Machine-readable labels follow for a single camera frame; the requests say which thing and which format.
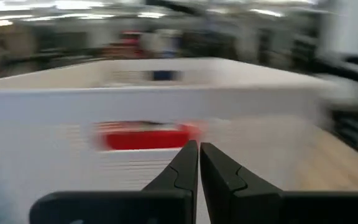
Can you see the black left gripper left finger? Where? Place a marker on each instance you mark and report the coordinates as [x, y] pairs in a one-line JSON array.
[[183, 174]]

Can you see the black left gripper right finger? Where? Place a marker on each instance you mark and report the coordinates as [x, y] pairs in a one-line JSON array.
[[225, 193]]

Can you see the red Tylenol medicine box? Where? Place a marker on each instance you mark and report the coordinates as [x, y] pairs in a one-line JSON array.
[[148, 140]]

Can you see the white perforated plastic basket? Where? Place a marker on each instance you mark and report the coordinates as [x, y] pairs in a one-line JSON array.
[[166, 102]]

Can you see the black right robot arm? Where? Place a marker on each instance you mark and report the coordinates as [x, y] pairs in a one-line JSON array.
[[350, 124]]

